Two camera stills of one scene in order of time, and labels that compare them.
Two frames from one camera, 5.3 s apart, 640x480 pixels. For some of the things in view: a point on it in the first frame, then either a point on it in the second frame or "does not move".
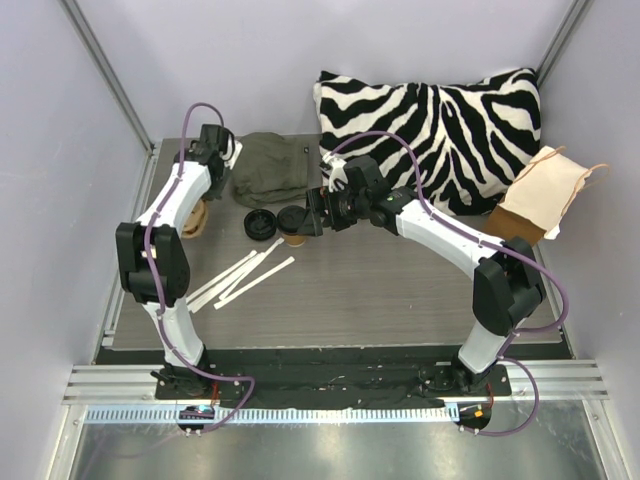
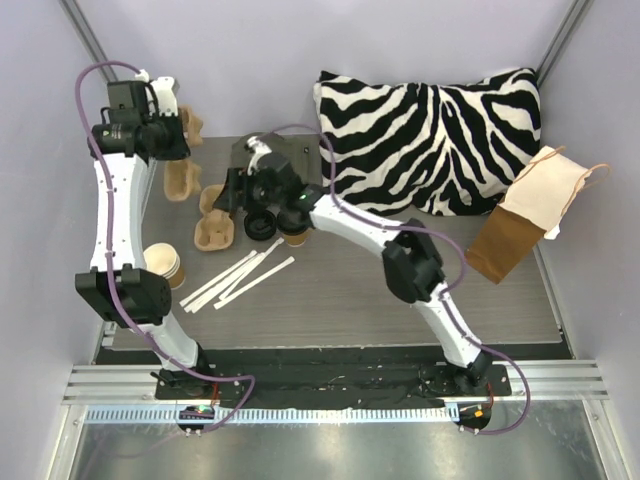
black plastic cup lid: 291,218 does not move
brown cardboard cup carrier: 197,221 -> 215,230
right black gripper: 323,211 -> 235,188
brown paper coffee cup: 294,240 does not move
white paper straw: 252,253 does not move
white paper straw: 260,279 does not move
